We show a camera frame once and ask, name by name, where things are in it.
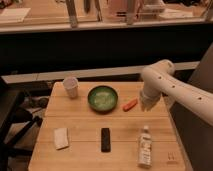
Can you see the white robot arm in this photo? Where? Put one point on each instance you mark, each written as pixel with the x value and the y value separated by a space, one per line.
pixel 158 78

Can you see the white paper cup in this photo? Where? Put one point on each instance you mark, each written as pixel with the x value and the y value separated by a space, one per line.
pixel 71 86

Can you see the clear plastic bottle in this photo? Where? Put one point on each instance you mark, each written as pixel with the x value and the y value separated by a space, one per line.
pixel 145 146

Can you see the green bowl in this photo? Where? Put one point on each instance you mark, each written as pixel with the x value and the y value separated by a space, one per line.
pixel 102 98

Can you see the black rectangular bar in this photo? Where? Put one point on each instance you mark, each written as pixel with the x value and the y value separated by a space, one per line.
pixel 105 140

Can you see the black chair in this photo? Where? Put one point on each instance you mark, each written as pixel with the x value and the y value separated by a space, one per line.
pixel 11 112

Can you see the orange carrot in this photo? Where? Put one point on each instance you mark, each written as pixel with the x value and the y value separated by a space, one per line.
pixel 130 105

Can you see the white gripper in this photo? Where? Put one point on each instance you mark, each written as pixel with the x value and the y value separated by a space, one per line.
pixel 147 103

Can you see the wooden table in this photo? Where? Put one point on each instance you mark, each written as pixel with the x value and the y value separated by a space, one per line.
pixel 84 134

